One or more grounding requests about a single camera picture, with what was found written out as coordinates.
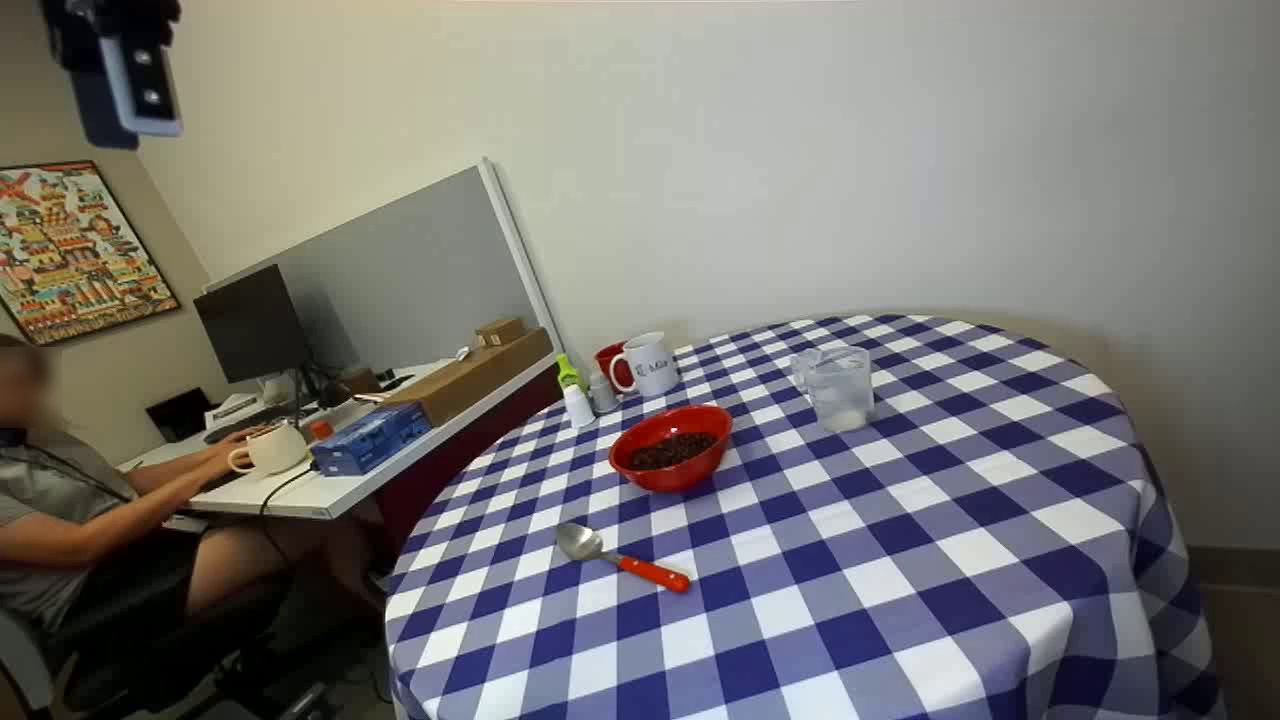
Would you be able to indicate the small white bottle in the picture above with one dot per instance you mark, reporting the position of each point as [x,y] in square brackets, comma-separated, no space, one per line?
[576,406]

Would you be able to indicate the blue white checkered tablecloth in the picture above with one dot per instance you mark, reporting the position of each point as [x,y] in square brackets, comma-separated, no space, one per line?
[991,545]

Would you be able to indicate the coffee beans in bowl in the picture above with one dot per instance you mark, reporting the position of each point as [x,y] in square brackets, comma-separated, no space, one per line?
[668,451]

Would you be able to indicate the white teapot mug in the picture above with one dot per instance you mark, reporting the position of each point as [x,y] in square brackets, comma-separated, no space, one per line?
[269,453]

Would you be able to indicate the grey desk partition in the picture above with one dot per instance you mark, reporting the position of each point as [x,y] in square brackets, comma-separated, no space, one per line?
[415,276]

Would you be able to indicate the red mug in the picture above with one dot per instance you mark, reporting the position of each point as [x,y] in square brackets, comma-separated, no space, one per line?
[618,368]

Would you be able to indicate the office chair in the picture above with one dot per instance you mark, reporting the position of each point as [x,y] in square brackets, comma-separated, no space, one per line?
[131,645]

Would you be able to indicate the cardboard box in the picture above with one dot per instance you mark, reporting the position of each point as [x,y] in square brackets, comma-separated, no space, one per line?
[467,380]

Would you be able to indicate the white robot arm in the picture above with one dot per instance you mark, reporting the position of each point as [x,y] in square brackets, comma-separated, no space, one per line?
[119,64]

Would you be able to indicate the framed colourful wall picture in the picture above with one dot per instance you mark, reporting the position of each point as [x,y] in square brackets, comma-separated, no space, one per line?
[71,257]

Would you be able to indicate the red plastic bowl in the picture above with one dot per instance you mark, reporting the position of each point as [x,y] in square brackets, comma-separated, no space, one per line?
[677,422]

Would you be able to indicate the white desk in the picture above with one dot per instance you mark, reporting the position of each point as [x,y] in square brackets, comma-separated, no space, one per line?
[301,494]

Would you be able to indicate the black computer monitor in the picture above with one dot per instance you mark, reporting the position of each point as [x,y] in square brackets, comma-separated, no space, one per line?
[253,325]

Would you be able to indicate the seated person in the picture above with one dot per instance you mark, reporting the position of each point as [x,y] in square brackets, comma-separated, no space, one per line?
[83,537]

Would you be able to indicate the blue box on desk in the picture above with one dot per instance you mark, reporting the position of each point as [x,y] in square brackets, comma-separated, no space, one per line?
[368,441]

